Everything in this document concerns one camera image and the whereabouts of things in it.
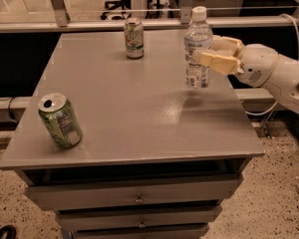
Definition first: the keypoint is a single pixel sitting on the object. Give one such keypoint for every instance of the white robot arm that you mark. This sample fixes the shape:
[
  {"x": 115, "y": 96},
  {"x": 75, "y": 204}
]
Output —
[{"x": 283, "y": 82}]

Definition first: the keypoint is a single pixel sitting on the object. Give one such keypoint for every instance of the middle grey drawer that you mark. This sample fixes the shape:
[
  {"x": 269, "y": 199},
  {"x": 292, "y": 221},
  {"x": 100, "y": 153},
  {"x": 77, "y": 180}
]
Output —
[{"x": 139, "y": 218}]

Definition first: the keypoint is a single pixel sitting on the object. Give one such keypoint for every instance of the clear plastic water bottle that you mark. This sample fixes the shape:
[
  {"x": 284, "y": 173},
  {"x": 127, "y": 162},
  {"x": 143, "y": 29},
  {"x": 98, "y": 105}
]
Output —
[{"x": 198, "y": 37}]

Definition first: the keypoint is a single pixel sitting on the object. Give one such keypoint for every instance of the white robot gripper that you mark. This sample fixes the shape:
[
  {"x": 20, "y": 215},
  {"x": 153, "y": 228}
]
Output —
[{"x": 255, "y": 65}]

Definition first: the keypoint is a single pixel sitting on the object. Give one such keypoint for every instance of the grey drawer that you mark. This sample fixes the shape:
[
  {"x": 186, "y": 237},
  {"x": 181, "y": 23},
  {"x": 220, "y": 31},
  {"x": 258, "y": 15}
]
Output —
[
  {"x": 134, "y": 192},
  {"x": 187, "y": 231},
  {"x": 139, "y": 218}
]

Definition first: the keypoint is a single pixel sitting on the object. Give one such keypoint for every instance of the grey drawer cabinet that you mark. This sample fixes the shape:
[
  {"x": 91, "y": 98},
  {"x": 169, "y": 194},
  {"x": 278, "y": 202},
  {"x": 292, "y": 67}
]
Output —
[{"x": 139, "y": 119}]

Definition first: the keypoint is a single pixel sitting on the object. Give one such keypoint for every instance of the bottom grey drawer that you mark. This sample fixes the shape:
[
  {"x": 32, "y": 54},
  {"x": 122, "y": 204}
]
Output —
[{"x": 187, "y": 231}]

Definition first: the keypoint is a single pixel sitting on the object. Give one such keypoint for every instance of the black shoe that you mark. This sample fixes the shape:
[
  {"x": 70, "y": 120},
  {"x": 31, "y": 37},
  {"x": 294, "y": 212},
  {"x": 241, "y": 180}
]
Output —
[{"x": 8, "y": 232}]

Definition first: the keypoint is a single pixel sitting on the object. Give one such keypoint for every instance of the metal railing frame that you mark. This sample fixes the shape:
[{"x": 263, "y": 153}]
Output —
[{"x": 28, "y": 16}]

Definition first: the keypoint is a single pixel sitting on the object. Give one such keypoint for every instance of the black office chair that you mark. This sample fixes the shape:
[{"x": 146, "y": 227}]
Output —
[{"x": 120, "y": 6}]

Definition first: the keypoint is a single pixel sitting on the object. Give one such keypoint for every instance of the white green soda can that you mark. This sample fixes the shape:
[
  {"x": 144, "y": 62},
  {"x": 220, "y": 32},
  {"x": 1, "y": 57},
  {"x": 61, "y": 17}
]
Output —
[{"x": 134, "y": 38}]

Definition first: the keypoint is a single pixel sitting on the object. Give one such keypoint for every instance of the top grey drawer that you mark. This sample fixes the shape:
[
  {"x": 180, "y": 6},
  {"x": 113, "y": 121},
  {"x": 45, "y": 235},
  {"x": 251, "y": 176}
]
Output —
[{"x": 134, "y": 192}]

